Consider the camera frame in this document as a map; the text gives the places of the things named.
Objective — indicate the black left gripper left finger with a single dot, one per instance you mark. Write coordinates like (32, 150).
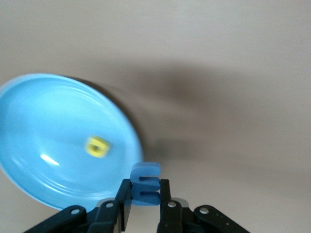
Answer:
(107, 216)

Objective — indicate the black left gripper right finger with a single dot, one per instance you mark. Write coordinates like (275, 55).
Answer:
(175, 218)

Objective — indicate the blue letter m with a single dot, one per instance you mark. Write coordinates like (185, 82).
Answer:
(145, 185)

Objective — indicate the yellow letter a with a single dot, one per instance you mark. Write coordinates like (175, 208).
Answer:
(90, 146)

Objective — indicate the blue plate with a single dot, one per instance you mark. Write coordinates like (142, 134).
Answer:
(53, 126)

